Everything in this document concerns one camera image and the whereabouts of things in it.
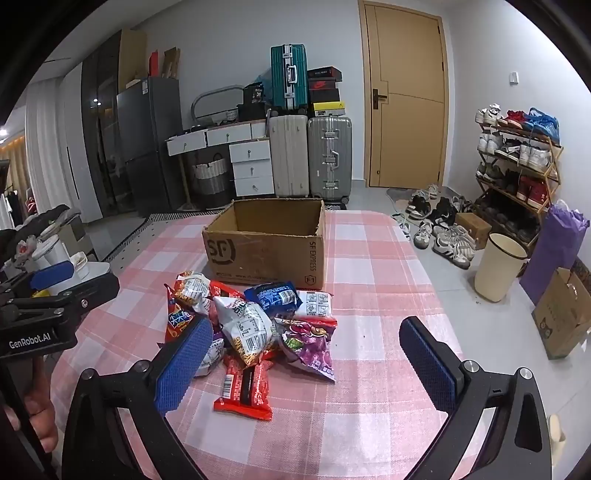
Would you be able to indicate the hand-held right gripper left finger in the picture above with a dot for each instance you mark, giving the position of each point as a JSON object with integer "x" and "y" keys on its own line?
{"x": 184, "y": 364}

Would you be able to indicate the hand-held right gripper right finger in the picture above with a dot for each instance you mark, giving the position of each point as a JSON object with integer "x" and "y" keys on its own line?
{"x": 429, "y": 364}

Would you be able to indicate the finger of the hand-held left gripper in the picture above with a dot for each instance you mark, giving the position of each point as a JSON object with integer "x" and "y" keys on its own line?
{"x": 51, "y": 274}
{"x": 94, "y": 290}

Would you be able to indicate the pale beige snack packet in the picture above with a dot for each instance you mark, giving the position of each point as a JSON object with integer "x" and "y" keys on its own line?
{"x": 213, "y": 357}

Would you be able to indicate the red orange chip packet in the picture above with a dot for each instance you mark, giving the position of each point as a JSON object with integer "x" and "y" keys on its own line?
{"x": 178, "y": 325}

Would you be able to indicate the red black-label snack packet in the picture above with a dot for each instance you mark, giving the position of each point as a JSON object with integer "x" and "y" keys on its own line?
{"x": 244, "y": 392}

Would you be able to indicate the large white noodle snack packet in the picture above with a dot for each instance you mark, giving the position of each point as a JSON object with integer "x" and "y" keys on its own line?
{"x": 247, "y": 330}

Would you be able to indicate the plain red snack packet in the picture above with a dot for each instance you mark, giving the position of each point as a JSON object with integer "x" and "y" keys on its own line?
{"x": 226, "y": 290}

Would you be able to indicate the blue cookie packet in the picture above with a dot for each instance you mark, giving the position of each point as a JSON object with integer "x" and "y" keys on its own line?
{"x": 272, "y": 297}

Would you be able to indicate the purple snack packet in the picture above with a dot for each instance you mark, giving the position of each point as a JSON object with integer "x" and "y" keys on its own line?
{"x": 309, "y": 350}

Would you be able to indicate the white red-edged snack packet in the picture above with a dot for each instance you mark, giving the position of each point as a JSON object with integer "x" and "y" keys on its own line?
{"x": 316, "y": 304}

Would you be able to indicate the brown cardboard box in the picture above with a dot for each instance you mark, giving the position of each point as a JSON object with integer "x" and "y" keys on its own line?
{"x": 258, "y": 258}

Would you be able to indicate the person's left hand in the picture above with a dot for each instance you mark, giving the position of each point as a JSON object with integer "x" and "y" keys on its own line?
{"x": 42, "y": 415}

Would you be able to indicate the white side table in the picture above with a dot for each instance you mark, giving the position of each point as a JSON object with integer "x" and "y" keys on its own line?
{"x": 99, "y": 270}

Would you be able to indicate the white mug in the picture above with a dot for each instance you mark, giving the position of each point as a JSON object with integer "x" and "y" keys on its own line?
{"x": 51, "y": 251}

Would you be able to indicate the grey chair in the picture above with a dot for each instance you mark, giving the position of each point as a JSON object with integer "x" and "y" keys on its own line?
{"x": 55, "y": 217}

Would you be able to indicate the hanging clothes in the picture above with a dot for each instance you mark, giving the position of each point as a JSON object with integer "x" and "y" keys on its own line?
{"x": 11, "y": 207}

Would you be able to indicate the pink checked tablecloth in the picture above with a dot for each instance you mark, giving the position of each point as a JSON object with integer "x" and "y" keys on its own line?
{"x": 369, "y": 300}

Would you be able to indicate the beige trash bin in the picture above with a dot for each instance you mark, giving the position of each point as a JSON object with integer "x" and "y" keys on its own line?
{"x": 498, "y": 272}

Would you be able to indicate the white curtain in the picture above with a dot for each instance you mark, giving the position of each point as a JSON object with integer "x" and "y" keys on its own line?
{"x": 46, "y": 152}

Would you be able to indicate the pile of sneakers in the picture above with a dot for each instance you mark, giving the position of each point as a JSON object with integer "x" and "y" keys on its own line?
{"x": 450, "y": 240}

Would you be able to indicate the brown paper bag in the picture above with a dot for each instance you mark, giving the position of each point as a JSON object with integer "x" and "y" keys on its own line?
{"x": 561, "y": 318}

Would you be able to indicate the small cardboard box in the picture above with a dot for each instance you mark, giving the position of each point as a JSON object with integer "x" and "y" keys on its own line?
{"x": 475, "y": 228}

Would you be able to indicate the grey white laundry basket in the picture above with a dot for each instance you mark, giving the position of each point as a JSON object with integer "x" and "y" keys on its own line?
{"x": 210, "y": 182}

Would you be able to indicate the grey refrigerator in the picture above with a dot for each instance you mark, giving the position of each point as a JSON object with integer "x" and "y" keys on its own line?
{"x": 150, "y": 138}

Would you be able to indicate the dark glass cabinet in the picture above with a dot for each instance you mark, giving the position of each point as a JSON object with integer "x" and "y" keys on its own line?
{"x": 99, "y": 115}

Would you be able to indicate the purple bag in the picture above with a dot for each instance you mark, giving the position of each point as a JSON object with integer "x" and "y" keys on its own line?
{"x": 554, "y": 249}

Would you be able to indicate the grey door mat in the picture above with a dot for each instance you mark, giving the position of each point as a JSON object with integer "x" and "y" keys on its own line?
{"x": 399, "y": 194}

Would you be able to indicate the white drawer desk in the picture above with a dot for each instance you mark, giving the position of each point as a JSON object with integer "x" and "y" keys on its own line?
{"x": 251, "y": 166}

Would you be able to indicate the bamboo shoe rack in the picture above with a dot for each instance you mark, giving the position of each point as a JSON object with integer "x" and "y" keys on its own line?
{"x": 551, "y": 173}

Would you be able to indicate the wooden door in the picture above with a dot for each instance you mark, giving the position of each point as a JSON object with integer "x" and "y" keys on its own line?
{"x": 406, "y": 138}

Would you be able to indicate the tall flat cardboard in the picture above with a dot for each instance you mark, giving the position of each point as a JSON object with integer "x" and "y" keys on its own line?
{"x": 131, "y": 60}

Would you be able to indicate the silver suitcase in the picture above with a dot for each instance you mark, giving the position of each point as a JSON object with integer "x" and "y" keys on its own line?
{"x": 330, "y": 157}

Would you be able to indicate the row of sneakers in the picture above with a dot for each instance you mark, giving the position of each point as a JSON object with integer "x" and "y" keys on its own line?
{"x": 531, "y": 157}

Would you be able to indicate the beige suitcase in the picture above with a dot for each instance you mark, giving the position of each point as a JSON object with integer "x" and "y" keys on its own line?
{"x": 288, "y": 157}

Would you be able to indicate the red flat box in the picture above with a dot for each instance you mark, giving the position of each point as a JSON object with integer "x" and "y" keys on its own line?
{"x": 153, "y": 64}

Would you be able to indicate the brown cardboard piece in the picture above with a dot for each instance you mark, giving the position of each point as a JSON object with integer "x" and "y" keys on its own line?
{"x": 171, "y": 62}

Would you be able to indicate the black bag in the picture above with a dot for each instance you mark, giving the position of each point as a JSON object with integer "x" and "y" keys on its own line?
{"x": 256, "y": 101}

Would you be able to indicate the blue plastic bag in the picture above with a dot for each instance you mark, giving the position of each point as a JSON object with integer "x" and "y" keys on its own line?
{"x": 262, "y": 81}

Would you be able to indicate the teal suitcase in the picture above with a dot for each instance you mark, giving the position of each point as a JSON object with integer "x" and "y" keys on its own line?
{"x": 286, "y": 78}

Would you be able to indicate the red logo shoebox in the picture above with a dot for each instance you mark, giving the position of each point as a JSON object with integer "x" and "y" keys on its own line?
{"x": 324, "y": 85}

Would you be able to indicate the black red-striped shoebox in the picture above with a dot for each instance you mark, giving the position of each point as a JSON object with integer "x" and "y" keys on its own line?
{"x": 325, "y": 74}

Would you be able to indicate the oval grey frame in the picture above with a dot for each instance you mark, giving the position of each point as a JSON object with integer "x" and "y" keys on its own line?
{"x": 203, "y": 98}

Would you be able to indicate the white light switch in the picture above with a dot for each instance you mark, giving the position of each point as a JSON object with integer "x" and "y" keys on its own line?
{"x": 514, "y": 78}

